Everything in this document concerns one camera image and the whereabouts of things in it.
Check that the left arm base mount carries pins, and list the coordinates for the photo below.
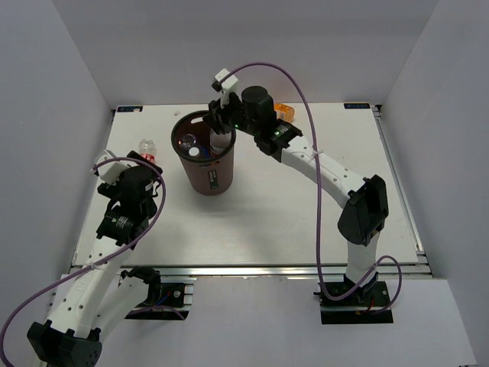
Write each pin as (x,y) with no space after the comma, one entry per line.
(166,299)

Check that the right blue corner sticker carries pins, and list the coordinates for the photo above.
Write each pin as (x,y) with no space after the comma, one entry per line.
(356,105)

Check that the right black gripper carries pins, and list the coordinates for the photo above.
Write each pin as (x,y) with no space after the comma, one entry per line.
(216,115)

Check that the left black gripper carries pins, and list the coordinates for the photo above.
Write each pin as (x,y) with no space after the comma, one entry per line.
(108,189)

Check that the clear bottle red label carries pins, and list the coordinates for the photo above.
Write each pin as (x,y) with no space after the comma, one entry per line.
(147,149)

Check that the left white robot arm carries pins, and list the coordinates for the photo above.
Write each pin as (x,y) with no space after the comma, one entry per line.
(73,333)

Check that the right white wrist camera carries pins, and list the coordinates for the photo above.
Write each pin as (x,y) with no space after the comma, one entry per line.
(224,83)

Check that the blue corner sticker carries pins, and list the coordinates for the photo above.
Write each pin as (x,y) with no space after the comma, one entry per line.
(129,109)
(356,105)

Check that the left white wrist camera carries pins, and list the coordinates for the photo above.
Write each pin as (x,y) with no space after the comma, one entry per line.
(110,172)

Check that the brown plastic waste bin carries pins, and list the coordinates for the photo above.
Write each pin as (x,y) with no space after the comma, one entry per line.
(210,176)

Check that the left blue corner sticker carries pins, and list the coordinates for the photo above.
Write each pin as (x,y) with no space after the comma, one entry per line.
(129,109)

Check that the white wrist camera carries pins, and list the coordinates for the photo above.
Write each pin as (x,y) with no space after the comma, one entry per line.
(224,83)
(110,172)

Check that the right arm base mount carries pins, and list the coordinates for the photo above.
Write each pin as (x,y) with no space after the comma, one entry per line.
(369,304)

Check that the orange bottle with white label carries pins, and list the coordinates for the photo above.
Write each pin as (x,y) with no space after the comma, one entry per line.
(284,112)

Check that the blue label water bottle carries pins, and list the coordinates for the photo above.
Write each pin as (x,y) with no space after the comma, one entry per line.
(186,142)
(198,152)

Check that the red cap bottle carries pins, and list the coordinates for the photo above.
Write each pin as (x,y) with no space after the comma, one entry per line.
(218,143)

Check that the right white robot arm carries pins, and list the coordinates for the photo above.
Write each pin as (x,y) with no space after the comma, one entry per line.
(363,201)

